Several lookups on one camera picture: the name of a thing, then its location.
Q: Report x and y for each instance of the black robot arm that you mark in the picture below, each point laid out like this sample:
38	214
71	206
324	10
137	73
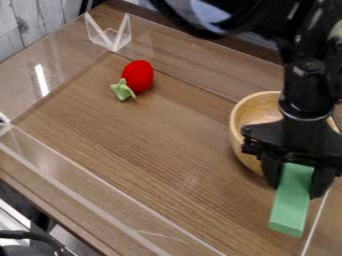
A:
304	27

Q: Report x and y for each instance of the light wooden bowl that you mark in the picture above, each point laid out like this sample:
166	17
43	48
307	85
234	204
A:
254	109

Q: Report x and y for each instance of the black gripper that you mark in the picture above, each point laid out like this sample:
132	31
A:
307	141

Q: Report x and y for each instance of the green rectangular block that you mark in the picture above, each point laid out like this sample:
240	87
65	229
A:
290	207

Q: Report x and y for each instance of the clear acrylic enclosure wall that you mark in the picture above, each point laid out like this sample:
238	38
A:
138	175

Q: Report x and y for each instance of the red plush strawberry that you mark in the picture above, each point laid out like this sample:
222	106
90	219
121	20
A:
136	81

